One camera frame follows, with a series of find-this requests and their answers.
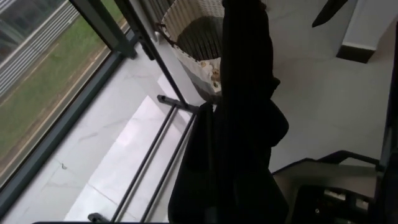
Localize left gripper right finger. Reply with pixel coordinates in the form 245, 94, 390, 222
218, 169, 289, 216

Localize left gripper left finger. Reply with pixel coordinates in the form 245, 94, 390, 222
167, 102, 219, 223

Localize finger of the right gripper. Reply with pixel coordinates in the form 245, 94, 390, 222
312, 0, 349, 28

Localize black garment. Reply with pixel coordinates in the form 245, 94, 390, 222
216, 0, 290, 175

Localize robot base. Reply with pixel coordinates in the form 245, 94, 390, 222
272, 21, 398, 224

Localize black clothes rack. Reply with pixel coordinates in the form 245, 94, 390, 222
88, 0, 200, 223

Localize white laundry basket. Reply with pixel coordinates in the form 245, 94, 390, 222
155, 0, 226, 63

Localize beige curtain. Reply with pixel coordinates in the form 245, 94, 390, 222
136, 0, 177, 24

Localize window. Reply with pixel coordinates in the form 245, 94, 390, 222
0, 0, 139, 218

